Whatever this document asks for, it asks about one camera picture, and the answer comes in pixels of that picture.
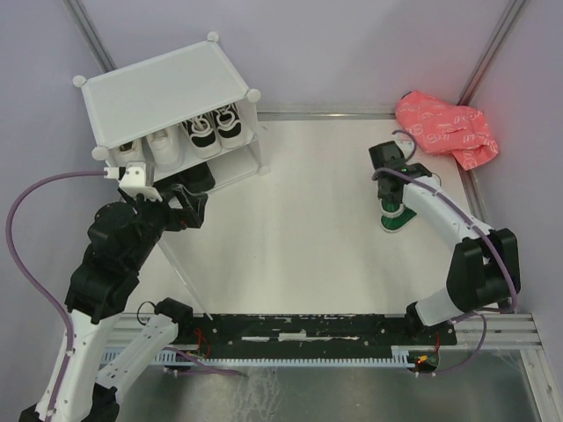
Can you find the black slip-on shoe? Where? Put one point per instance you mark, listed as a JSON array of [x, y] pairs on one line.
[[197, 179]]

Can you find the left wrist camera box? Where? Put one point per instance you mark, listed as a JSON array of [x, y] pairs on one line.
[[136, 178]]

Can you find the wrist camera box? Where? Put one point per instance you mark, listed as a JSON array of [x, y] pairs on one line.
[[406, 144], [136, 178]]

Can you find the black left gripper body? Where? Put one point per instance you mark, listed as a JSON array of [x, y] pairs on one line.
[[151, 214]]

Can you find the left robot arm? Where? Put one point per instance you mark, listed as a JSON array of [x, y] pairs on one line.
[[98, 294]]

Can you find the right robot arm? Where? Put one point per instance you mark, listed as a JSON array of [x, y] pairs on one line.
[[484, 266]]

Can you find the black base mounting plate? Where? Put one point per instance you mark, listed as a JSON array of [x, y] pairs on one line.
[[259, 335]]

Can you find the green canvas sneaker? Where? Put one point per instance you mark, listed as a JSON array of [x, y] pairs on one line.
[[395, 216], [436, 180]]

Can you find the pink patterned bag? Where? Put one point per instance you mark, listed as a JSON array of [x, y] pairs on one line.
[[441, 128]]

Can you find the white slotted cable duct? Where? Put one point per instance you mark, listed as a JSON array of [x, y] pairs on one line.
[[378, 358]]

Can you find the black white canvas sneaker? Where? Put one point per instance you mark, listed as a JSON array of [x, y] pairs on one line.
[[202, 135]]

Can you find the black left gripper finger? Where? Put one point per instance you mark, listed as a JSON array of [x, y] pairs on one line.
[[196, 203], [178, 215]]

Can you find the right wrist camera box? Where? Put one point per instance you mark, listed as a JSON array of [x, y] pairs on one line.
[[406, 144]]

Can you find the white leather sneaker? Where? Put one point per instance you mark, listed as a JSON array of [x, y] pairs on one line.
[[127, 153], [165, 148]]

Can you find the aluminium frame rail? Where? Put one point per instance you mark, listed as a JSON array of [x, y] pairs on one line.
[[287, 111]]

